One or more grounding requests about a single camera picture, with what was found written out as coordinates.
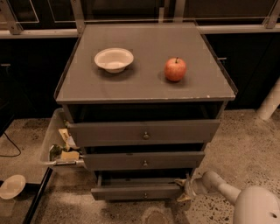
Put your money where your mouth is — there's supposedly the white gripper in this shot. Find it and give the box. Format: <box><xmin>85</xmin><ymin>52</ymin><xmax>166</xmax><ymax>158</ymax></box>
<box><xmin>174</xmin><ymin>178</ymin><xmax>207</xmax><ymax>202</ymax></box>

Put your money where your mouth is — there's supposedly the grey bottom drawer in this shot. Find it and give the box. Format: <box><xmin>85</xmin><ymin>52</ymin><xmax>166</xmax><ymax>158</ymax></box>
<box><xmin>91</xmin><ymin>169</ymin><xmax>187</xmax><ymax>200</ymax></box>

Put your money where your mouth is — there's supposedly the grey drawer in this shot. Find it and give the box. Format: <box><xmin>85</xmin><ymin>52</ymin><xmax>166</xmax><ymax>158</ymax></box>
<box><xmin>68</xmin><ymin>119</ymin><xmax>221</xmax><ymax>147</ymax></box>
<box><xmin>91</xmin><ymin>169</ymin><xmax>187</xmax><ymax>200</ymax></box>
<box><xmin>83</xmin><ymin>151</ymin><xmax>205</xmax><ymax>171</ymax></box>

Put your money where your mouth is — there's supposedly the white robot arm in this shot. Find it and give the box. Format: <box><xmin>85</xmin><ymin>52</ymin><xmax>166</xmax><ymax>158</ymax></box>
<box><xmin>174</xmin><ymin>171</ymin><xmax>280</xmax><ymax>224</ymax></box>

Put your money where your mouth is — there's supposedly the grey middle drawer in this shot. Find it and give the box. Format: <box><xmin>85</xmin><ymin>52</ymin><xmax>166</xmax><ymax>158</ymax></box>
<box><xmin>83</xmin><ymin>151</ymin><xmax>205</xmax><ymax>171</ymax></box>

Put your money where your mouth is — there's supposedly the grey top drawer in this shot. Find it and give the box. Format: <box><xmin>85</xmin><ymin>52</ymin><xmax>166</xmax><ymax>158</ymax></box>
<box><xmin>68</xmin><ymin>119</ymin><xmax>221</xmax><ymax>147</ymax></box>

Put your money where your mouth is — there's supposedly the grey drawer cabinet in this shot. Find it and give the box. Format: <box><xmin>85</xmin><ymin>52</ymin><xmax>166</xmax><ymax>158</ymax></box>
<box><xmin>53</xmin><ymin>22</ymin><xmax>238</xmax><ymax>182</ymax></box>

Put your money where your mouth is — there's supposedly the yellow sponge in bin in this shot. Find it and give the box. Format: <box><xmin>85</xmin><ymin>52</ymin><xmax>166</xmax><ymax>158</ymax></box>
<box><xmin>60</xmin><ymin>151</ymin><xmax>80</xmax><ymax>161</ymax></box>

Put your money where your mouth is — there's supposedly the red apple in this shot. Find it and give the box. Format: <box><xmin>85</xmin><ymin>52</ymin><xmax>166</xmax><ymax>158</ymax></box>
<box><xmin>164</xmin><ymin>57</ymin><xmax>186</xmax><ymax>82</ymax></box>

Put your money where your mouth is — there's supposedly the clear plastic bin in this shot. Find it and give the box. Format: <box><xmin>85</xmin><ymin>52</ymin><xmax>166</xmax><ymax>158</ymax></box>
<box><xmin>40</xmin><ymin>108</ymin><xmax>84</xmax><ymax>169</ymax></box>

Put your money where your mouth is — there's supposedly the white bowl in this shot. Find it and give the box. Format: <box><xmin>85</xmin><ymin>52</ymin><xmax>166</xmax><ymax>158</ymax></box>
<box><xmin>94</xmin><ymin>48</ymin><xmax>134</xmax><ymax>74</ymax></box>

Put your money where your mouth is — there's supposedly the white round plate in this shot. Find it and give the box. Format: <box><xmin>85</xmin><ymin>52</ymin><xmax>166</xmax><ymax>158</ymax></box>
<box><xmin>0</xmin><ymin>174</ymin><xmax>26</xmax><ymax>200</ymax></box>

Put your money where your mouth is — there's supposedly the metal railing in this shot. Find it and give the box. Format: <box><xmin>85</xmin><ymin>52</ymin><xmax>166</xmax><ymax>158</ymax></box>
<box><xmin>0</xmin><ymin>0</ymin><xmax>280</xmax><ymax>37</ymax></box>

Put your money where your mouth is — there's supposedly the white post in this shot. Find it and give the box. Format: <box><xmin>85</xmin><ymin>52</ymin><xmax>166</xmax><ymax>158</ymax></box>
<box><xmin>256</xmin><ymin>78</ymin><xmax>280</xmax><ymax>120</ymax></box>

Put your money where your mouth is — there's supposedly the black cable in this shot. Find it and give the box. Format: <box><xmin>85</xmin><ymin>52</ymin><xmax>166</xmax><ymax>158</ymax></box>
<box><xmin>0</xmin><ymin>131</ymin><xmax>22</xmax><ymax>158</ymax></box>

